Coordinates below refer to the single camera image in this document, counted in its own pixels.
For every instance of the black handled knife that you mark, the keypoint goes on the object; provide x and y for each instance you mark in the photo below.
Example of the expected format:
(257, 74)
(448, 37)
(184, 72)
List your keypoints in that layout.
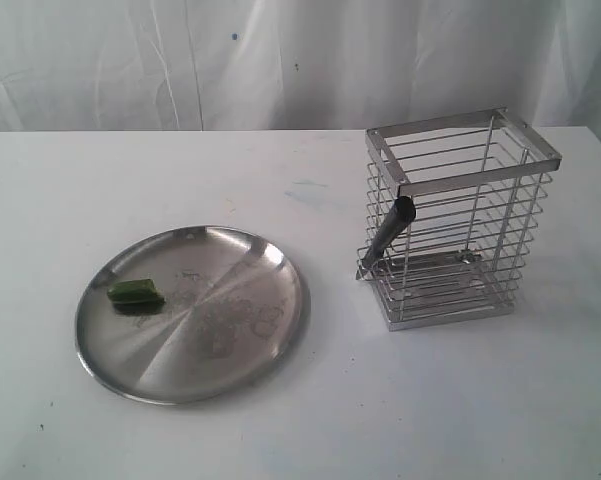
(400, 216)

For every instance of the green vegetable piece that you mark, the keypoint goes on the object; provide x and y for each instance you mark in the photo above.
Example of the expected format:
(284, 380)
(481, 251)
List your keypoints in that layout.
(138, 295)

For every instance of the round stainless steel plate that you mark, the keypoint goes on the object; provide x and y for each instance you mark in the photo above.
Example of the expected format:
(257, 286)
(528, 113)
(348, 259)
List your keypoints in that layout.
(235, 304)

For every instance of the white backdrop curtain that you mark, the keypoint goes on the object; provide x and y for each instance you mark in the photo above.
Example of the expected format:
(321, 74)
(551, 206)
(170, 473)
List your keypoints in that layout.
(230, 65)

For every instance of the wire mesh utensil holder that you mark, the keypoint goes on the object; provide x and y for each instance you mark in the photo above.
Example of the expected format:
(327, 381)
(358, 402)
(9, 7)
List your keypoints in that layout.
(477, 181)

